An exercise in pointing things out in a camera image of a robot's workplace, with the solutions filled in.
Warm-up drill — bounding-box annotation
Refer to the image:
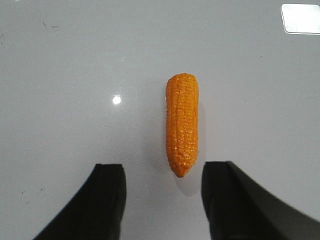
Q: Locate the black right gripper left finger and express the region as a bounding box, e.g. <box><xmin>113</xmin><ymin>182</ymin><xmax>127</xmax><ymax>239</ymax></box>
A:
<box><xmin>35</xmin><ymin>164</ymin><xmax>127</xmax><ymax>240</ymax></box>

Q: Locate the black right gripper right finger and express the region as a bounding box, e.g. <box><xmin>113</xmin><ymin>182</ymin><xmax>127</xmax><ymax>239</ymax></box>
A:
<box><xmin>201</xmin><ymin>161</ymin><xmax>320</xmax><ymax>240</ymax></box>

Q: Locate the orange corn cob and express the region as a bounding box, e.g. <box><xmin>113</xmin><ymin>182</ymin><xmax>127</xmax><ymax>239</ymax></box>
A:
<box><xmin>165</xmin><ymin>73</ymin><xmax>199</xmax><ymax>178</ymax></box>

